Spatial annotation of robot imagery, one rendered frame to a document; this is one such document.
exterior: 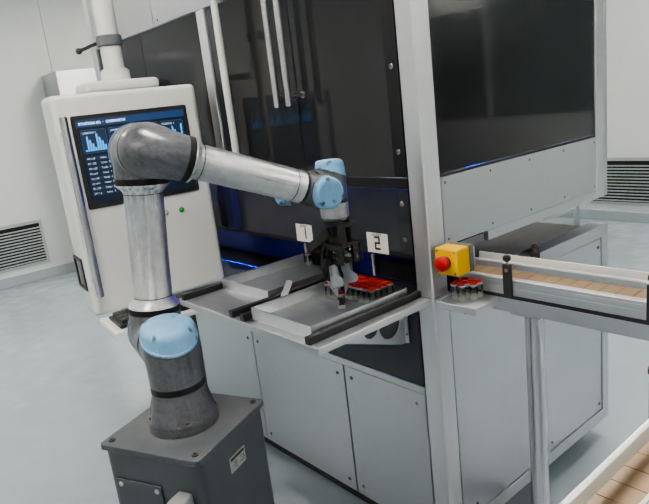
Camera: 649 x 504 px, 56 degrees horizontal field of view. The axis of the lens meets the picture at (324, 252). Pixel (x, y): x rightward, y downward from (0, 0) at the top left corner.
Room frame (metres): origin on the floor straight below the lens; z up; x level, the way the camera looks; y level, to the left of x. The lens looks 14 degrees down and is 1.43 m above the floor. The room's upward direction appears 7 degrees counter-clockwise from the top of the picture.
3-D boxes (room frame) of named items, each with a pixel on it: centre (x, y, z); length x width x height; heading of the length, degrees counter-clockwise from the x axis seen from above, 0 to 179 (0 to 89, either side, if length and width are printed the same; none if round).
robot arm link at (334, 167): (1.56, -0.04, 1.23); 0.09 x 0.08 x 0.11; 117
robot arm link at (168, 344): (1.23, 0.35, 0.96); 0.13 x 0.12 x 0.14; 27
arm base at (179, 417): (1.22, 0.35, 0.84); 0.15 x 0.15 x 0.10
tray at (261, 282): (1.92, 0.13, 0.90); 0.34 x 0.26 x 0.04; 129
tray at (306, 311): (1.58, 0.00, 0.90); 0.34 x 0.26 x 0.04; 129
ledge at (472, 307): (1.55, -0.38, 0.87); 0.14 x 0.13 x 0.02; 129
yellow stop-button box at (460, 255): (1.53, -0.34, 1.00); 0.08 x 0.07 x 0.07; 129
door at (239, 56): (2.14, 0.17, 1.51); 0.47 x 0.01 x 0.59; 39
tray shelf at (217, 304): (1.74, 0.07, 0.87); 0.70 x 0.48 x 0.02; 39
